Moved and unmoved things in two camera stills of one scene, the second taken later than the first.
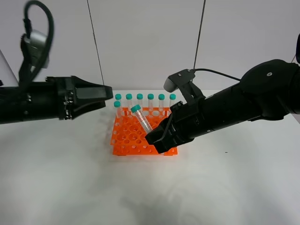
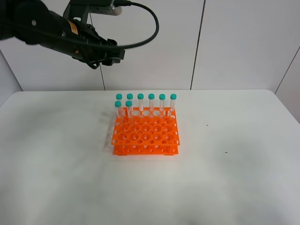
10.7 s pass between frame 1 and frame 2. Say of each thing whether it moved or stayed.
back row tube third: stayed
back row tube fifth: stayed
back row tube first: stayed
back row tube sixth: stayed
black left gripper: moved
